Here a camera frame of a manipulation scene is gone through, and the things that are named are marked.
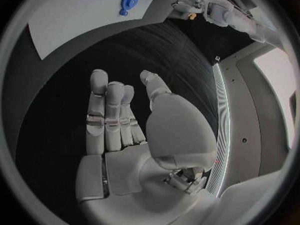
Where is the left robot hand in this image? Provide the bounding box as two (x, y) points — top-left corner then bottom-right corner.
(163, 0), (205, 21)

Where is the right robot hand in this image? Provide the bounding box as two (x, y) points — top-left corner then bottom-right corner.
(74, 68), (222, 225)

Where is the white task board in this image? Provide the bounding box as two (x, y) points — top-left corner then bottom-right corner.
(26, 0), (186, 61)

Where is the blue gear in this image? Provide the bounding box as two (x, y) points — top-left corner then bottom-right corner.
(120, 0), (140, 11)

